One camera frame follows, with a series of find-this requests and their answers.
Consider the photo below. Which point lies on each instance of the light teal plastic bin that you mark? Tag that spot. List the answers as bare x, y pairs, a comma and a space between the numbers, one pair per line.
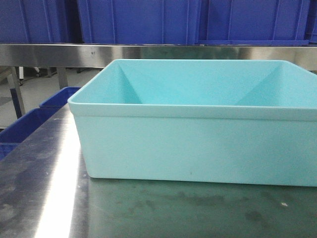
228, 121

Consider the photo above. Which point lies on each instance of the blue crate upper middle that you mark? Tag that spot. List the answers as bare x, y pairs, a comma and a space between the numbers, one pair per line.
139, 22

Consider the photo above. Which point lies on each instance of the blue crate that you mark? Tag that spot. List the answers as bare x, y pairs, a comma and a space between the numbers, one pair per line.
36, 21
139, 22
253, 22

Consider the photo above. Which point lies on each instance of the blue bin lower far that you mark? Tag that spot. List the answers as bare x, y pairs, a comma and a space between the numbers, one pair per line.
59, 99

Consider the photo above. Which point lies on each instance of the blue bin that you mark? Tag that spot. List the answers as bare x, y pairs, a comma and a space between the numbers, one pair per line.
17, 132
59, 99

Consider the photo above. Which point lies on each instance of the blue crate upper right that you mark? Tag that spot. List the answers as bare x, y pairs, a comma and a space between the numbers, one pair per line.
253, 22

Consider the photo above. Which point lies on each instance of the blue bin lower near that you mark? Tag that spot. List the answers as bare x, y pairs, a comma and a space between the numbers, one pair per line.
17, 132

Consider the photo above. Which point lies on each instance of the steel table leg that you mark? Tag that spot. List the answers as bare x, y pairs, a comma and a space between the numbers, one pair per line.
15, 91

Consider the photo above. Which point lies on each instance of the blue crate upper left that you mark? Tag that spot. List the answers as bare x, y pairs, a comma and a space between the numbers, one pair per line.
36, 21

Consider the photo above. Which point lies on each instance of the stainless steel shelf rail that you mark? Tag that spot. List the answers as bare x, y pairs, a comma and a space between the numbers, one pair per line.
98, 56

